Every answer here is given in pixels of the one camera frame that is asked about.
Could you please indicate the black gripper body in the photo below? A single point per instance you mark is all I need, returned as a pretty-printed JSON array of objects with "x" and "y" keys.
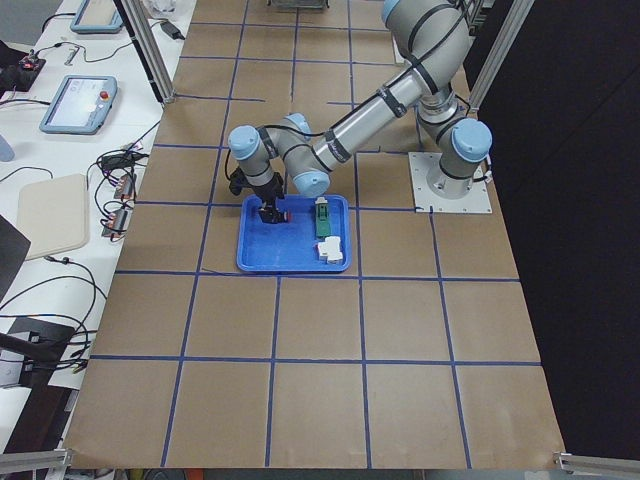
[{"x": 270, "y": 191}]

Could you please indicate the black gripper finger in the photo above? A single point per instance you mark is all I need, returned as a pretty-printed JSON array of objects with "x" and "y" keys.
[
  {"x": 264, "y": 216},
  {"x": 278, "y": 216}
]

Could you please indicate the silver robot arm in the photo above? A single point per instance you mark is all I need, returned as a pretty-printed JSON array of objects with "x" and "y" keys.
[{"x": 433, "y": 39}]

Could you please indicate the blue plastic tray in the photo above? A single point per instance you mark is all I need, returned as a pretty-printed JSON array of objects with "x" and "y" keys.
[{"x": 290, "y": 247}]

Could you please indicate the green circuit board module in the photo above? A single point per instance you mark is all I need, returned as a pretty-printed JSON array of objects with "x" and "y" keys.
[{"x": 322, "y": 218}]

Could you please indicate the white circuit breaker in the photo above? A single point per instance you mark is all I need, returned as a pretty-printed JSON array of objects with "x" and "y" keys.
[{"x": 330, "y": 250}]

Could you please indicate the black power adapter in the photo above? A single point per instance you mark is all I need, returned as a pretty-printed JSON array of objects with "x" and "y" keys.
[{"x": 171, "y": 30}]

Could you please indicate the near teach pendant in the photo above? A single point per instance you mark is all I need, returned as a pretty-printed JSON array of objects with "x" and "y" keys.
[{"x": 80, "y": 106}]

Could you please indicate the teach pendant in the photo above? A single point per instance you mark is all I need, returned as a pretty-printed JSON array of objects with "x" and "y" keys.
[
  {"x": 80, "y": 106},
  {"x": 96, "y": 17}
]

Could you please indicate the beige pad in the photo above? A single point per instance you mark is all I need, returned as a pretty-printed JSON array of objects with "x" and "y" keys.
[{"x": 54, "y": 215}]

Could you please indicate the far teach pendant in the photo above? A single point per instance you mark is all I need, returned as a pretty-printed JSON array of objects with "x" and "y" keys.
[{"x": 96, "y": 17}]

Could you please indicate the light blue cup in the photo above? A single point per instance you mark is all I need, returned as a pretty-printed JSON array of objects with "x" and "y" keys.
[{"x": 7, "y": 153}]

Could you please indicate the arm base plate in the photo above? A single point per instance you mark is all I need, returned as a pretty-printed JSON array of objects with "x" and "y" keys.
[{"x": 435, "y": 192}]

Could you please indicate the aluminium frame post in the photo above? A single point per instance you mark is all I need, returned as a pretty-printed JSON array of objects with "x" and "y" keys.
[
  {"x": 505, "y": 38},
  {"x": 134, "y": 19}
]

